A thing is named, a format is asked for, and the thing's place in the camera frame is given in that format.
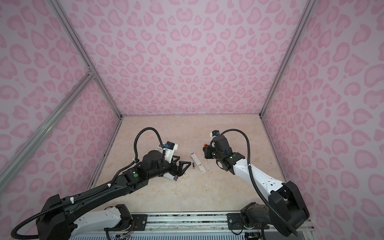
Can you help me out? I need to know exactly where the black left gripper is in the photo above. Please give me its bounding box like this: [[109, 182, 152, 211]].
[[148, 154, 192, 181]]

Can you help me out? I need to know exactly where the orange black screwdriver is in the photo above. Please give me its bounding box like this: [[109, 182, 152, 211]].
[[203, 144, 211, 161]]

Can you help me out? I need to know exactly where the small white remote control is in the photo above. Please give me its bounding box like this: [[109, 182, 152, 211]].
[[163, 173, 179, 182]]

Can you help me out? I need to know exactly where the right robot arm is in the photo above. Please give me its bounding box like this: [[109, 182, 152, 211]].
[[203, 135, 310, 237]]

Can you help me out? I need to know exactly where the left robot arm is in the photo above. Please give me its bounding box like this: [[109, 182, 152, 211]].
[[36, 150, 192, 240]]

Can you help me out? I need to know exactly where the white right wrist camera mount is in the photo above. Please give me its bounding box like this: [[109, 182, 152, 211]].
[[210, 130, 220, 139]]

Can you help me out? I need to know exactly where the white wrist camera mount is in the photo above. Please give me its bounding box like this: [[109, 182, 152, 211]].
[[210, 130, 220, 139], [164, 141, 178, 163]]

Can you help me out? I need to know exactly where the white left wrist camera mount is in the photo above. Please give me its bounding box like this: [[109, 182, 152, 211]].
[[164, 141, 178, 163]]

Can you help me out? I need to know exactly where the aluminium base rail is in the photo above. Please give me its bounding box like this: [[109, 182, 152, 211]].
[[68, 211, 319, 240]]

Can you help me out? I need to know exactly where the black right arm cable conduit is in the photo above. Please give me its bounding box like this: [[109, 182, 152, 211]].
[[209, 128, 299, 238]]

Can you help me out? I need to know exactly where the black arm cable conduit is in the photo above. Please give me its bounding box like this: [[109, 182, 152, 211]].
[[10, 127, 166, 240], [209, 128, 299, 238]]

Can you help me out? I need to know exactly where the diagonal aluminium frame bar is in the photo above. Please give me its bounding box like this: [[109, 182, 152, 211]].
[[1, 71, 95, 193]]

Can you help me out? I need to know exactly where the aluminium corner frame post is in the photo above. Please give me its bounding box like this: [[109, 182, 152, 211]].
[[47, 0, 123, 120]]

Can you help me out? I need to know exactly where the right rear aluminium frame post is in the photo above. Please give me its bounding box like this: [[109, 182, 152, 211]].
[[259, 0, 318, 119]]

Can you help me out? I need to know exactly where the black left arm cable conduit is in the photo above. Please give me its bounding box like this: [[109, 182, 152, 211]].
[[10, 127, 166, 240]]

